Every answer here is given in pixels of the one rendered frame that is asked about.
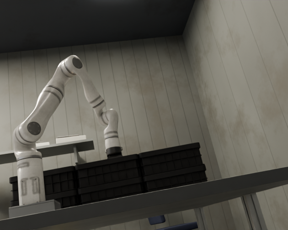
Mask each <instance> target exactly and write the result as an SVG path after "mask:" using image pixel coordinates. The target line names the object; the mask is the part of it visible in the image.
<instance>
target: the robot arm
mask: <svg viewBox="0 0 288 230"><path fill-rule="evenodd" d="M75 75H77V76H78V77H79V78H80V80H81V81H82V84H83V88H84V93H85V97H86V99H87V101H88V102H89V103H90V105H91V106H92V108H93V109H94V111H95V114H96V116H97V119H98V121H99V123H100V124H102V125H104V126H106V125H108V127H107V128H106V129H105V130H104V137H105V147H106V149H105V153H106V154H107V159H110V158H115V157H122V156H123V155H122V150H123V147H122V146H121V145H120V141H119V138H118V132H117V128H118V114H117V112H116V111H115V110H114V109H109V110H107V111H105V112H104V111H103V109H102V108H104V107H105V105H106V103H105V100H104V99H103V98H102V97H101V95H100V94H99V92H98V91H97V89H96V88H95V86H94V84H93V82H92V80H91V78H90V76H89V74H88V72H87V70H86V68H85V67H84V65H83V63H82V61H81V60H80V59H79V58H78V57H77V56H75V55H71V56H69V57H67V58H66V59H65V60H63V61H62V62H61V63H60V64H59V65H58V67H57V69H56V71H55V73H54V75H53V77H52V78H51V80H50V81H49V82H48V84H47V85H46V86H45V88H44V89H43V91H42V92H41V94H40V95H39V97H38V99H37V104H36V107H35V109H34V111H33V112H32V113H31V114H30V115H29V117H28V118H27V119H26V120H25V121H23V122H22V123H21V124H20V125H19V126H18V127H16V128H15V130H14V132H13V146H14V154H15V156H16V159H17V175H18V192H19V205H25V204H32V203H37V202H42V201H46V199H45V188H44V178H43V162H42V154H41V152H39V151H37V148H36V141H38V140H39V139H40V138H41V136H42V135H43V133H44V130H45V128H46V126H47V123H48V121H49V119H50V117H51V116H52V114H53V113H54V112H55V110H56V109H57V107H58V106H59V104H60V102H61V101H62V99H63V97H64V88H65V85H66V84H67V82H68V81H69V80H70V79H71V78H72V77H74V76H75Z"/></svg>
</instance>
